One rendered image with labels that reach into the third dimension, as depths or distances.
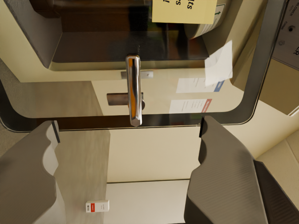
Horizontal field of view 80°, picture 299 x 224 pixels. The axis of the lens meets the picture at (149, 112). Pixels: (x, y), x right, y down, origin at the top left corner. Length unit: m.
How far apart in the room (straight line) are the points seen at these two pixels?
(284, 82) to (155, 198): 2.87
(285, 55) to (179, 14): 0.21
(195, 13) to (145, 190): 3.00
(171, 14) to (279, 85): 0.25
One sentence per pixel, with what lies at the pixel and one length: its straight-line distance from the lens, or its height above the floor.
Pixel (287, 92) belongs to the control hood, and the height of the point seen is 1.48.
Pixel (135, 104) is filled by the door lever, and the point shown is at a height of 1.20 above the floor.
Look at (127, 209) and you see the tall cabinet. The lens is 3.12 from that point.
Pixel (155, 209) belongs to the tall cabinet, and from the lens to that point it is 3.11.
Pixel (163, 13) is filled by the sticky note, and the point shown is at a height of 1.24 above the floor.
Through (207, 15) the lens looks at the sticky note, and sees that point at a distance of 0.26.
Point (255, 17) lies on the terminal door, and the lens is 0.28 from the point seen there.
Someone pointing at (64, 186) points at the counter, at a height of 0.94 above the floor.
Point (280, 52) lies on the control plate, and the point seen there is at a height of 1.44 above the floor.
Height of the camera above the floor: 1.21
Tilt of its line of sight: 2 degrees up
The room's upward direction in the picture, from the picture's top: 88 degrees clockwise
